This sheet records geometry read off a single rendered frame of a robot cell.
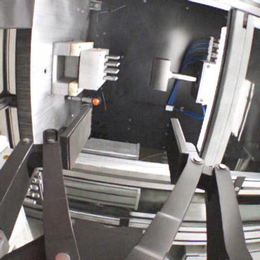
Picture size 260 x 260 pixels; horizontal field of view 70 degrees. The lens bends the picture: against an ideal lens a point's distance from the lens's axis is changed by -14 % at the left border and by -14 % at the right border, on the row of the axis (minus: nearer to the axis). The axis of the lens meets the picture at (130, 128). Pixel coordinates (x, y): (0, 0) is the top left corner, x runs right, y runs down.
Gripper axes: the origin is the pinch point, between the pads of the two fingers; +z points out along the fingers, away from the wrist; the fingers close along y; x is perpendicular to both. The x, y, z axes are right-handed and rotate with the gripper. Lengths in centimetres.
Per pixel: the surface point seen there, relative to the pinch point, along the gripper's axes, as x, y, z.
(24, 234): -42, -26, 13
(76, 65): -0.3, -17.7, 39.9
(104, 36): 8, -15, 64
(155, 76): -0.7, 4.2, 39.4
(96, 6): 20, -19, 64
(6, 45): 2, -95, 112
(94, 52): 4.3, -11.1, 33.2
